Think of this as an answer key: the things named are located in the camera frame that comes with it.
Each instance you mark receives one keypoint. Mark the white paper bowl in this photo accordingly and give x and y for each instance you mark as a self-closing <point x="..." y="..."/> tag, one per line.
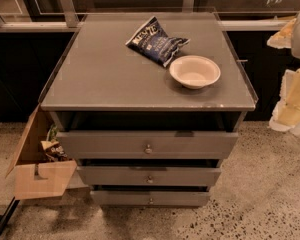
<point x="194" y="72"/>

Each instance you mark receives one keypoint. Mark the black metal leg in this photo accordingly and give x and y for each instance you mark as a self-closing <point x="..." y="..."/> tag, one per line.
<point x="5" y="217"/>

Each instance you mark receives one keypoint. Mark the grey drawer cabinet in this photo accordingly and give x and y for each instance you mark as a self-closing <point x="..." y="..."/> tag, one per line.
<point x="148" y="120"/>

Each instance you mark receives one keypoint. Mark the snack bags in box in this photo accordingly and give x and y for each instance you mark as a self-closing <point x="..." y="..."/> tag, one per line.
<point x="52" y="147"/>

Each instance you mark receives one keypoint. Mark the blue chip bag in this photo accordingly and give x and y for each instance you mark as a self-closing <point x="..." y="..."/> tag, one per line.
<point x="151" y="41"/>

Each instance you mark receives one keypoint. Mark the grey bottom drawer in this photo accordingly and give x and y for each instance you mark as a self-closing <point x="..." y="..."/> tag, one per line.
<point x="115" y="195"/>

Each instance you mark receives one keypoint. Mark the grey top drawer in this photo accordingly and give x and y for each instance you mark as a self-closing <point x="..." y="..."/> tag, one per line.
<point x="147" y="144"/>

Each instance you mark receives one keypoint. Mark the brown cardboard box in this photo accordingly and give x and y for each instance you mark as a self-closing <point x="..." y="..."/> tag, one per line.
<point x="35" y="176"/>

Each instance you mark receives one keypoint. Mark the grey drawer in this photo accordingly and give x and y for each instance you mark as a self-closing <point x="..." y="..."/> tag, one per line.
<point x="147" y="144"/>
<point x="152" y="172"/>
<point x="115" y="195"/>

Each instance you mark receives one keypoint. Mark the clear acrylic guard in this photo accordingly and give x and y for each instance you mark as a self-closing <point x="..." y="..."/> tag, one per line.
<point x="236" y="50"/>

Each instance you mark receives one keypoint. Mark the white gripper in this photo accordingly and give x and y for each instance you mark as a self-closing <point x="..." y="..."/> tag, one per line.
<point x="286" y="113"/>

